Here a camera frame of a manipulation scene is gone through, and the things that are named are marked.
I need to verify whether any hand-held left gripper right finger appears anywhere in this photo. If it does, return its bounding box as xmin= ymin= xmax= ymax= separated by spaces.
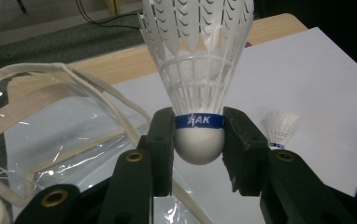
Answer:
xmin=221 ymin=105 xmax=357 ymax=224

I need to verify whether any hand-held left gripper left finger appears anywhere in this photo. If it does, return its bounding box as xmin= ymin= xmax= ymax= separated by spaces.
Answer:
xmin=96 ymin=106 xmax=177 ymax=224

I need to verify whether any white shuttlecock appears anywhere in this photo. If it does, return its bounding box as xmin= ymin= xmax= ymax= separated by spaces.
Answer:
xmin=137 ymin=0 xmax=255 ymax=166
xmin=263 ymin=110 xmax=301 ymax=151

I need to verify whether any clear plastic bag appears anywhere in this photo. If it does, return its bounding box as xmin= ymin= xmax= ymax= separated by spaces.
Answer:
xmin=0 ymin=62 xmax=212 ymax=224

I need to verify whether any white paper sheet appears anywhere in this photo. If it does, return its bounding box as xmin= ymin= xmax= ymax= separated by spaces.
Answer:
xmin=5 ymin=27 xmax=357 ymax=224

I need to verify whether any black wall cable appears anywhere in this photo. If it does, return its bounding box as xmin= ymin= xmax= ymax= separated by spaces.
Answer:
xmin=74 ymin=0 xmax=143 ymax=31

